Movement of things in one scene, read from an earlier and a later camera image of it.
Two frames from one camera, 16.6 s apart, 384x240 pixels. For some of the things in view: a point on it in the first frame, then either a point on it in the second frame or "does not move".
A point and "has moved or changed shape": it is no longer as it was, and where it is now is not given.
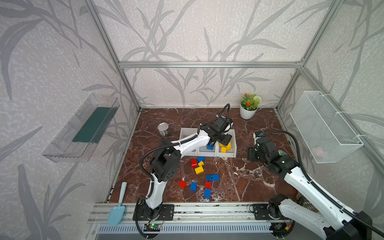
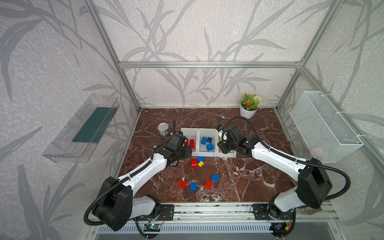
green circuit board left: (152, 227) does not move
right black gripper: (254, 153) -> (223, 147)
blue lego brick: (216, 177) does not move
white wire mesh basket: (325, 134) does not move
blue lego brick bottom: (207, 193) has moved or changed shape
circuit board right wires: (280, 229) does not move
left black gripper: (218, 138) -> (186, 151)
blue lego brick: (210, 147) does not move
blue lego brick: (193, 186) does not move
